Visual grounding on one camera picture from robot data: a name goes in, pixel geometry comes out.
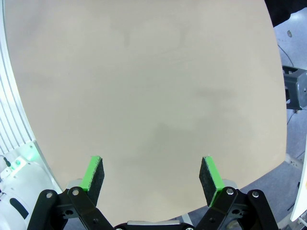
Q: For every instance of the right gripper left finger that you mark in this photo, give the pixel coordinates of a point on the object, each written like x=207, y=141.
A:
x=92, y=172

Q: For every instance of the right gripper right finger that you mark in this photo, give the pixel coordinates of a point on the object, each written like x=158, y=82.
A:
x=211, y=177

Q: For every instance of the white ribbed side panel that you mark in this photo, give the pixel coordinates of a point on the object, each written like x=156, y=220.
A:
x=9, y=107

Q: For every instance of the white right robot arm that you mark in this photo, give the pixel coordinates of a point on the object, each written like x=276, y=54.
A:
x=24, y=191

